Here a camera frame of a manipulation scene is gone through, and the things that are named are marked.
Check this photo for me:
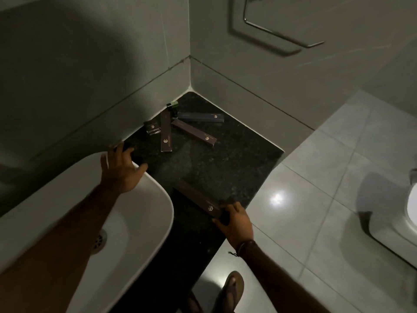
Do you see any person's left hand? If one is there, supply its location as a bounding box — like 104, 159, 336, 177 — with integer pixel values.
100, 142, 149, 193

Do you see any person's right hand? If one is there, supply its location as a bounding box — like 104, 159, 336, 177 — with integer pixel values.
212, 203, 255, 255

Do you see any long dark brown box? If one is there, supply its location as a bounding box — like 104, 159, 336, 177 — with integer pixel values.
160, 111, 173, 153
175, 178, 230, 226
171, 118, 218, 148
177, 111, 225, 124

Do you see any person's left forearm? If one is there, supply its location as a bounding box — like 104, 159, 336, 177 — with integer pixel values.
0, 184, 127, 313

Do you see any person's right forearm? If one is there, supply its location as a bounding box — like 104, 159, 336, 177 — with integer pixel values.
240, 244, 330, 313

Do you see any dark thread wristband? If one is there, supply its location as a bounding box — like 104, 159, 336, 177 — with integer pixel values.
228, 239, 258, 258

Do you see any white ceramic sink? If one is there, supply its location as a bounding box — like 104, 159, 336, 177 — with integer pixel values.
0, 151, 174, 313

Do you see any brown sandal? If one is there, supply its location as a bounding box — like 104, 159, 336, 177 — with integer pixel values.
221, 271, 245, 313

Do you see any metal sink drain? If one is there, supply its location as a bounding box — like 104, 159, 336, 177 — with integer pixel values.
91, 228, 108, 256

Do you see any white toilet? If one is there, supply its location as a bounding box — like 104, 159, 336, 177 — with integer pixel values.
367, 169, 417, 255

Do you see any metal towel ring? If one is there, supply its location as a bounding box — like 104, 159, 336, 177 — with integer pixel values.
242, 0, 326, 49

